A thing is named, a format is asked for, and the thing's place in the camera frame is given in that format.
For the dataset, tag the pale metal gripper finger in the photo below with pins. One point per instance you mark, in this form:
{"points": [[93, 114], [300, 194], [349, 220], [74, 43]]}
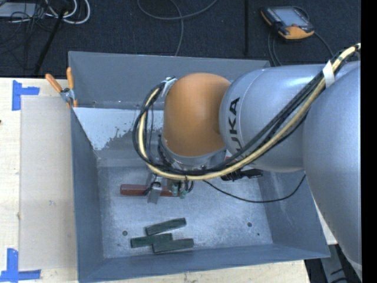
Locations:
{"points": [[155, 195], [151, 178]]}

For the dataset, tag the red-brown flat block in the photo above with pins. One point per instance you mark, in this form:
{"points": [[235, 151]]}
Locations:
{"points": [[132, 190]]}

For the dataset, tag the dark green flat block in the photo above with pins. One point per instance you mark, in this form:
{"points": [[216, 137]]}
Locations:
{"points": [[147, 241], [166, 226], [173, 245]]}

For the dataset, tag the grey metal bin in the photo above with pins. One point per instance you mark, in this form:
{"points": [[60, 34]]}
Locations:
{"points": [[206, 217]]}

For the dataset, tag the pale flat board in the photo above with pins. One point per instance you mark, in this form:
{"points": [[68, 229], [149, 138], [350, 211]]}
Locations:
{"points": [[47, 172]]}

